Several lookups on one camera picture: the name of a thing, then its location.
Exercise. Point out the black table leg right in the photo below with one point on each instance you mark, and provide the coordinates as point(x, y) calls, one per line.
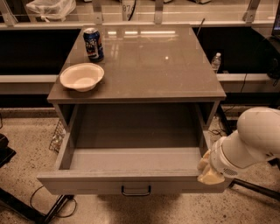
point(224, 120)

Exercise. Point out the blue soda can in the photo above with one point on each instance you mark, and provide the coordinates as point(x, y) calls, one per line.
point(93, 44)

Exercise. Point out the black office chair base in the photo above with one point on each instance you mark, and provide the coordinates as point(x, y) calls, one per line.
point(259, 189)

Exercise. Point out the black stand leg left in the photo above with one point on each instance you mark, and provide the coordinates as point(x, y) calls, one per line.
point(8, 201)

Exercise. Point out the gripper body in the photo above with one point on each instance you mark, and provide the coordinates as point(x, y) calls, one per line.
point(219, 162)

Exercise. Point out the grey top drawer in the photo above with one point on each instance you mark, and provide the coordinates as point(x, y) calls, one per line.
point(133, 150)

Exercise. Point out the wire mesh basket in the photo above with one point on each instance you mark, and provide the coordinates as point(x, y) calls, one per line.
point(57, 137)

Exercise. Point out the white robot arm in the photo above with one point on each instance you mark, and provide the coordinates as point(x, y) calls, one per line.
point(257, 139)

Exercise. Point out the grey drawer cabinet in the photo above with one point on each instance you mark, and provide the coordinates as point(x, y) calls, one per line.
point(158, 91)

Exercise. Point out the white paper bowl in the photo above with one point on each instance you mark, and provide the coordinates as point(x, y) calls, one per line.
point(81, 77)

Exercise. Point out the clear plastic water bottle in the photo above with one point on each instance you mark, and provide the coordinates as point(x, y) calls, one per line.
point(216, 62)

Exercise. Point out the clear plastic bag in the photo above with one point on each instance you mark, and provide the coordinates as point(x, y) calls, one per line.
point(52, 9)

